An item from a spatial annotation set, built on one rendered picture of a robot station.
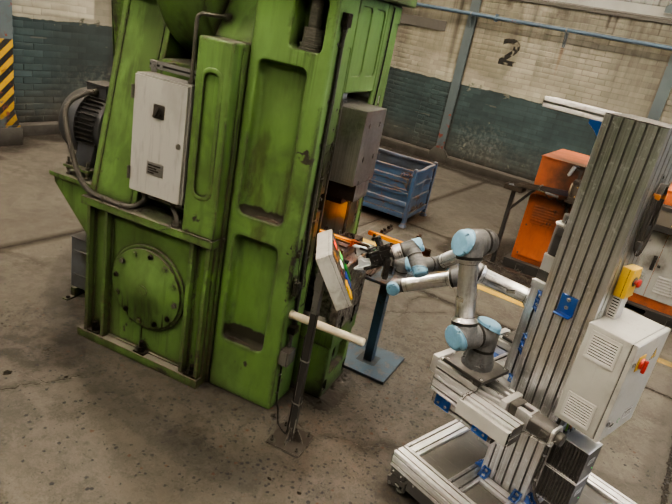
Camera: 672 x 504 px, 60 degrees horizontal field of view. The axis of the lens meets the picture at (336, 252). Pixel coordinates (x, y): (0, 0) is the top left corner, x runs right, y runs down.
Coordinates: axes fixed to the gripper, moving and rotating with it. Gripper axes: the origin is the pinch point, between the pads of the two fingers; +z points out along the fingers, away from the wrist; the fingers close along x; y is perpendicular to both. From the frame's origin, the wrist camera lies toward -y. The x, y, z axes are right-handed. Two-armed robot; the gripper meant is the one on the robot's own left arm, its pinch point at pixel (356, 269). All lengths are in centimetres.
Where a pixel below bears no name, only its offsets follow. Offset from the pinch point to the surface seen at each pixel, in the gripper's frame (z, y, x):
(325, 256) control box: 8.5, 22.3, 26.8
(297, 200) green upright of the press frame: 17.5, 39.8, -15.0
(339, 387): 42, -95, -46
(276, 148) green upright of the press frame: 20, 66, -29
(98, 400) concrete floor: 160, -27, 0
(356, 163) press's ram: -16, 44, -31
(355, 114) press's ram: -24, 68, -33
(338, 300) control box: 10.4, -0.5, 27.0
